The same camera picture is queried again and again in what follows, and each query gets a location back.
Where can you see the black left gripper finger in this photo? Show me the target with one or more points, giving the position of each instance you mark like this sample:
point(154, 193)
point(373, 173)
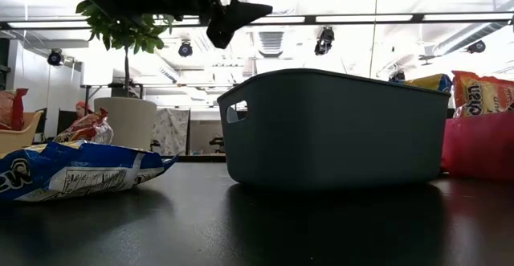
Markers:
point(233, 21)

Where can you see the dark blue plastic bin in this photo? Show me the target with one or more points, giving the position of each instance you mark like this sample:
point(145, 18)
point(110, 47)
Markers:
point(333, 137)

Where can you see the blue soy sauce ramen pack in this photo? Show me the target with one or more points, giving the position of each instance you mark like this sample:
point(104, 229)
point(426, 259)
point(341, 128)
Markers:
point(431, 82)
point(80, 169)

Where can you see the yellow plastic bin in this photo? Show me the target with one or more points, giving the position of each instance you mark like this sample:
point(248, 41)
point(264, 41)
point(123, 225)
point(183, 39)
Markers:
point(20, 139)

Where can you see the orange chicken ramen pack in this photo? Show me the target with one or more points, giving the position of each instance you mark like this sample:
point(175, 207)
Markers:
point(478, 95)

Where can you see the red plastic bin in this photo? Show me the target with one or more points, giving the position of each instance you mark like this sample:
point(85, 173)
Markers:
point(482, 149)

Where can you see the ceiling air vent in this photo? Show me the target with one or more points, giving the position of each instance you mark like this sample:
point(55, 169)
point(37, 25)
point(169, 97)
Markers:
point(270, 43)

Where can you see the long ceiling light panel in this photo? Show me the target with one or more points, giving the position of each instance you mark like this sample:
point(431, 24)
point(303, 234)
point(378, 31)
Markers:
point(285, 19)
point(48, 25)
point(361, 18)
point(466, 17)

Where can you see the black ceiling spot lamp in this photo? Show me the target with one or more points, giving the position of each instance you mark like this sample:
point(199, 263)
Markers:
point(55, 58)
point(476, 47)
point(184, 50)
point(396, 75)
point(324, 41)

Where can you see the grey patterned cloth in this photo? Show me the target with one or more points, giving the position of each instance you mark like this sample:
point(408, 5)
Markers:
point(170, 131)

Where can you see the green potted plant white pot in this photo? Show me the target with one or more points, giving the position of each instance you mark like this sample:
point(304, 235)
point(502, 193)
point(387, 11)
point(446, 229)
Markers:
point(126, 125)

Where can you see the person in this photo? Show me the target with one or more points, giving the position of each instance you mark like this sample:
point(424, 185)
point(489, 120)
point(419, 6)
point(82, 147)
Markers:
point(82, 109)

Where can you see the black background monitors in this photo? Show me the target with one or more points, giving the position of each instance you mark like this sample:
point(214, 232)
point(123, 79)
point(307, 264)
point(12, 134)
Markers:
point(64, 121)

